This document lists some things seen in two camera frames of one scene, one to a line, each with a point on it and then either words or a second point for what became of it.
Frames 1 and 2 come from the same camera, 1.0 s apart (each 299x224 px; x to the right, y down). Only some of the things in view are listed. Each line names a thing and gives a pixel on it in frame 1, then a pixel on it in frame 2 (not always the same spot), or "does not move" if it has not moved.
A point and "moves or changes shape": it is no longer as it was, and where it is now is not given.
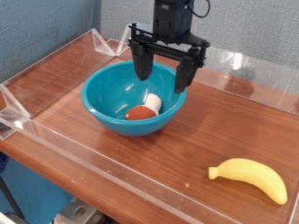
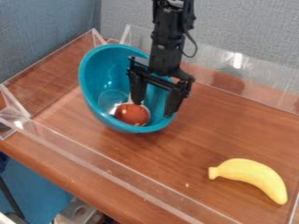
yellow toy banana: (256, 172) does not move
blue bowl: (132, 106) moves or changes shape
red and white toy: (148, 110) -> (133, 114)
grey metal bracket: (80, 213) does not move
